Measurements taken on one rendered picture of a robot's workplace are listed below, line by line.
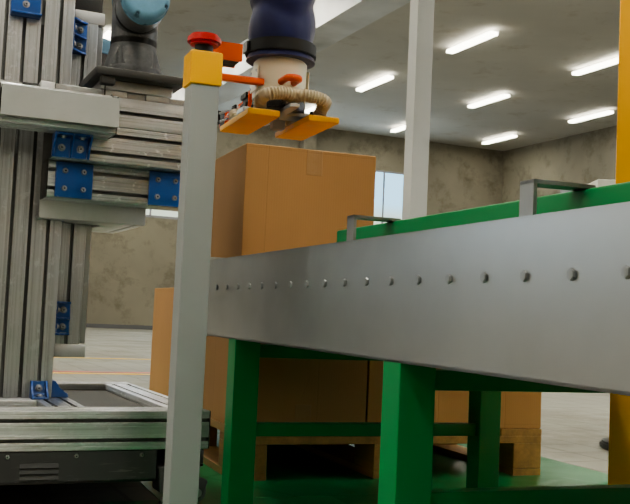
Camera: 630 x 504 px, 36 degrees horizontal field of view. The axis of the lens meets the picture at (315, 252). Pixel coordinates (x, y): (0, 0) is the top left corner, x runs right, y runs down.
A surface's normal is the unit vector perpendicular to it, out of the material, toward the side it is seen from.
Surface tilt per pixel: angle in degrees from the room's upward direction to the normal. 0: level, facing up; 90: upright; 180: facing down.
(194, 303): 90
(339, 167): 90
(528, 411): 90
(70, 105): 90
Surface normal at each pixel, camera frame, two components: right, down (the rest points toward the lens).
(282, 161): 0.34, -0.04
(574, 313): -0.93, -0.07
